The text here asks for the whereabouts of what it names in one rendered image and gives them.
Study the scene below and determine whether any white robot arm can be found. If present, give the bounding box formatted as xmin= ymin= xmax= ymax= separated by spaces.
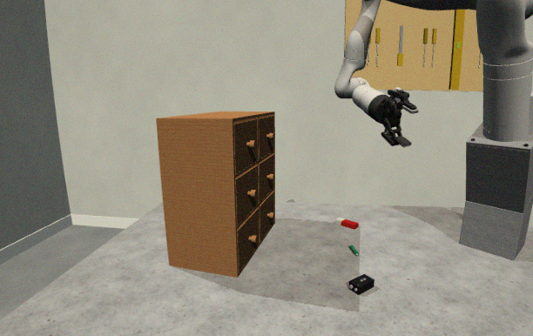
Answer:
xmin=334 ymin=0 xmax=533 ymax=142

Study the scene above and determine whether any brown wooden chest of drawers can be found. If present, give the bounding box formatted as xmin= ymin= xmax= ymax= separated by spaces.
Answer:
xmin=156 ymin=111 xmax=275 ymax=278

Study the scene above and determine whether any green aaa battery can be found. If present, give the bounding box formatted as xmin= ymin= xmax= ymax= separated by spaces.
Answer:
xmin=349 ymin=245 xmax=359 ymax=256

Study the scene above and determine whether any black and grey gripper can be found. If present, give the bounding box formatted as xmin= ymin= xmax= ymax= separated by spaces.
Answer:
xmin=368 ymin=89 xmax=419 ymax=147

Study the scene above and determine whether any black nine-volt battery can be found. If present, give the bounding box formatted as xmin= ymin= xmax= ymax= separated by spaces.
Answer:
xmin=348 ymin=274 xmax=374 ymax=295

